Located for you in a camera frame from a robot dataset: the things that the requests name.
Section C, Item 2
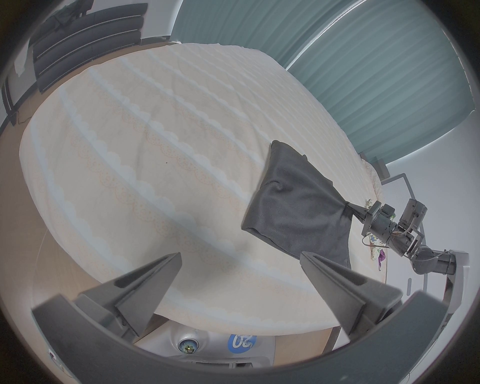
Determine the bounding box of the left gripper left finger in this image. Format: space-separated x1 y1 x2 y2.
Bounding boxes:
77 252 183 337

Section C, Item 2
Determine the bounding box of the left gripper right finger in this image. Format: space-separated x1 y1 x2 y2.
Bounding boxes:
300 251 404 335

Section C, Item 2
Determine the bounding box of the black T-shirt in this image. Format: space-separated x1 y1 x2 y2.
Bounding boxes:
241 140 353 270

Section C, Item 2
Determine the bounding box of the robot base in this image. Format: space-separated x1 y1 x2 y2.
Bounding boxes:
133 319 338 370

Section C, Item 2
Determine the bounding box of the bed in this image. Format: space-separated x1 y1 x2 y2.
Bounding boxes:
19 42 417 334

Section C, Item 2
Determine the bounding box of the pile of clothes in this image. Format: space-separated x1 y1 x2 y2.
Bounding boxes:
52 0 94 28

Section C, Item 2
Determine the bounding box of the white printed garment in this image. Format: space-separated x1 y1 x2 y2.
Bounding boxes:
364 199 389 260

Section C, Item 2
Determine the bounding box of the cream pillow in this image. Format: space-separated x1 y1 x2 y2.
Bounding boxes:
360 157 384 179

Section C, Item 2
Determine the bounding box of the blue-green curtain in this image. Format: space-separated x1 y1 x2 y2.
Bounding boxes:
170 0 361 70
286 0 472 162

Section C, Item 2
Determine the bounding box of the black chest of drawers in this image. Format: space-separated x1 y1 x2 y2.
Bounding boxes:
32 3 149 92

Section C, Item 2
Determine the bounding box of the white cloth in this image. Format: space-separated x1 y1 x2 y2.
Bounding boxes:
15 48 29 78

